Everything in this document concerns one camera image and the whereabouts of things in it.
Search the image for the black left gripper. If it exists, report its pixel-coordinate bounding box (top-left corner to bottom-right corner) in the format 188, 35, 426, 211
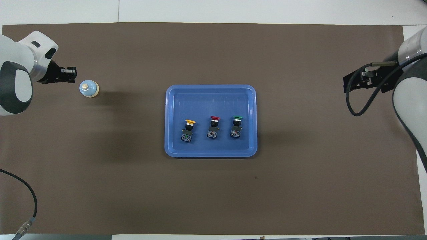
42, 60, 77, 84

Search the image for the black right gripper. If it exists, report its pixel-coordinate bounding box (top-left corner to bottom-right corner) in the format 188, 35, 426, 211
343, 65, 401, 94

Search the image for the light blue desk bell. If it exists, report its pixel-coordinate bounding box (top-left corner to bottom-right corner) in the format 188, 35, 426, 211
79, 80, 100, 98

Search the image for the yellow push button switch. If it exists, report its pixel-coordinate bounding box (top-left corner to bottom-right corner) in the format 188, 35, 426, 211
180, 119, 196, 143

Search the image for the green push button switch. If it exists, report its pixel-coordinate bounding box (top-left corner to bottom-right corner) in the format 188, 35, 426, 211
230, 115, 244, 139

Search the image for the red push button switch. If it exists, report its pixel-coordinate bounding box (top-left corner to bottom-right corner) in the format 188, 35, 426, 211
206, 116, 221, 139

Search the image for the blue plastic tray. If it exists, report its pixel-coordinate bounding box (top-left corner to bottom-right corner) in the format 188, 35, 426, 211
164, 84, 258, 158

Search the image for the brown table mat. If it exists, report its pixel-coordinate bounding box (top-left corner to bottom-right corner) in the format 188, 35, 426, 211
0, 22, 426, 235

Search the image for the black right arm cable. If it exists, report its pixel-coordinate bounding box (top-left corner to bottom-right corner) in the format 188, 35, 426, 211
345, 53, 427, 117

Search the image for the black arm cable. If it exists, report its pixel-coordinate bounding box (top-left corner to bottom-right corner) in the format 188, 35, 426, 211
0, 168, 38, 240
345, 53, 427, 117

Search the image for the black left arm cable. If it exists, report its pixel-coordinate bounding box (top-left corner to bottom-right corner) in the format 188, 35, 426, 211
0, 168, 38, 240

